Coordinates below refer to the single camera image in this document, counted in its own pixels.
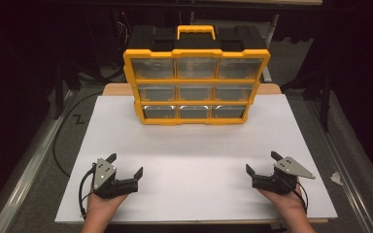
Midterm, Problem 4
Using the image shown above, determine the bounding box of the bundle of thin wires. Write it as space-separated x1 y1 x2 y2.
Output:
115 11 132 50

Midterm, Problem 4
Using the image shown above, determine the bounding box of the long black floor cable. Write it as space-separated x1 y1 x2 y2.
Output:
51 90 105 179

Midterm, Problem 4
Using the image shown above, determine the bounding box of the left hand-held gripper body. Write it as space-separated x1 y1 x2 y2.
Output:
90 157 140 200

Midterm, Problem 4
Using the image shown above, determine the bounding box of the person's left hand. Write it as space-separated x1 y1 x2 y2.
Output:
85 191 130 225

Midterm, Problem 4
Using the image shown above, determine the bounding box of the yellow and black drawer organizer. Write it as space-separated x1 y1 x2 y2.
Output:
122 24 272 126

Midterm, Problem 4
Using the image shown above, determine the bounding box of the person's right hand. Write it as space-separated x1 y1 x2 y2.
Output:
257 185 308 225

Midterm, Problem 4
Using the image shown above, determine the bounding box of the metal floor rail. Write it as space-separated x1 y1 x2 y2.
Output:
305 100 373 233
0 90 76 233

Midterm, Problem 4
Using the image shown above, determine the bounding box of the hand-held gripper black cable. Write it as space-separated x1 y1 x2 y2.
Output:
78 163 97 221
285 179 309 216

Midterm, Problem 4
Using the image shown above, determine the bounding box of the right hand-held gripper black cable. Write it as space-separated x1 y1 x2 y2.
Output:
285 179 309 216

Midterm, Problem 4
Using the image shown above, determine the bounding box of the set of clear plastic drawers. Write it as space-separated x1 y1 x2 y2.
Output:
131 57 264 119

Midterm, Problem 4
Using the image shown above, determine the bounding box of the dark metal stand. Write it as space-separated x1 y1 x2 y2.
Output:
52 57 64 120

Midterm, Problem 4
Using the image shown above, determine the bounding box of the crumpled white paper scrap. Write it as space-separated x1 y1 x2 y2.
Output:
329 171 345 186

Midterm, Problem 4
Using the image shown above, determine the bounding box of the left hand-held gripper black cable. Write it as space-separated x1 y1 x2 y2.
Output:
78 163 97 221

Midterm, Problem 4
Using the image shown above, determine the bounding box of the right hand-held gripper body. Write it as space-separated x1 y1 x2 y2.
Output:
251 155 317 196

